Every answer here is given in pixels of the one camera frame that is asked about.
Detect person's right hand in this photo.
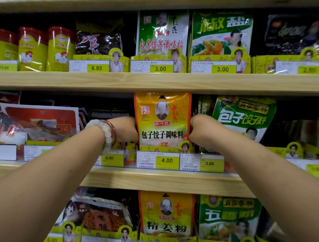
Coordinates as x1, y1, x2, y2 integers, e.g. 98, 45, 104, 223
188, 114, 225, 150

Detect person's left hand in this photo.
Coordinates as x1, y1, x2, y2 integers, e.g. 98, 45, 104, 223
107, 116, 140, 146

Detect yellow dumpling seasoning packets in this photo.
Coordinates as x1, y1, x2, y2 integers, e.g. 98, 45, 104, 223
135, 92, 192, 153

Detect green dumpling food packet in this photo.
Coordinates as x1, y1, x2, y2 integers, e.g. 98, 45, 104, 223
199, 96, 277, 153

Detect wooden store shelving with goods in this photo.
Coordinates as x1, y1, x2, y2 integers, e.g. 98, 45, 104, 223
0, 0, 319, 242

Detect yellow vegetable food packet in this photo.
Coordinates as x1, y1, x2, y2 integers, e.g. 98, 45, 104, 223
139, 190, 196, 239

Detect green five spice packets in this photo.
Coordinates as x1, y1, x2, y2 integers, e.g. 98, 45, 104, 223
199, 194, 263, 242

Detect person's right forearm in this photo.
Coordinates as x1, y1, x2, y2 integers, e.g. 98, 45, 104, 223
199, 125, 319, 242

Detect person's left forearm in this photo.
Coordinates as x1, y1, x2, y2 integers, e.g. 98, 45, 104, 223
0, 126, 108, 242

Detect row of yellow price tags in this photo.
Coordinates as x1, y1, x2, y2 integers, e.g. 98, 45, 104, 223
0, 140, 319, 179
44, 222, 260, 242
0, 47, 319, 75

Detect red white flat packet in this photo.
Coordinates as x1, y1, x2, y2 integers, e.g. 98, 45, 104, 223
0, 103, 80, 143

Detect red brown clear packet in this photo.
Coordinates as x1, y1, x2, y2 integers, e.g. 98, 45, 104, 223
52, 195, 134, 235

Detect dark spice packet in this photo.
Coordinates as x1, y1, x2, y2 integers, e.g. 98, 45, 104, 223
76, 20, 124, 57

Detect dark seasoning packet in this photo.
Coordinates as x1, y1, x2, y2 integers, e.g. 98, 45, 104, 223
271, 120, 319, 149

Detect white pink packet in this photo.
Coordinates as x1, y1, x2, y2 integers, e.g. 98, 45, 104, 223
54, 187, 90, 227

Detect green orange seasoning packet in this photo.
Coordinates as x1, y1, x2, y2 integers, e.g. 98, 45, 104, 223
191, 11, 254, 57

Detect yellow jar red lid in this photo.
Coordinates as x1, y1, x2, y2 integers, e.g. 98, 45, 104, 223
18, 26, 49, 72
0, 29, 19, 63
46, 26, 76, 72

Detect green white seasoning packet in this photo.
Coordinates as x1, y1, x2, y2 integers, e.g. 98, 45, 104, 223
136, 10, 190, 57

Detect small white packet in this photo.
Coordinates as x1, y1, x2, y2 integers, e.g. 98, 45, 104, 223
0, 112, 27, 146

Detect black seasoning packet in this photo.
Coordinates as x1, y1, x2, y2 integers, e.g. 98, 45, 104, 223
264, 14, 319, 56

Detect dark red bracelet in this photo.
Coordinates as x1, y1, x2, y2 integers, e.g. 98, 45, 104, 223
101, 119, 118, 146

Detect white bead bracelet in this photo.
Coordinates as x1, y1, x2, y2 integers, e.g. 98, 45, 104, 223
85, 119, 114, 155

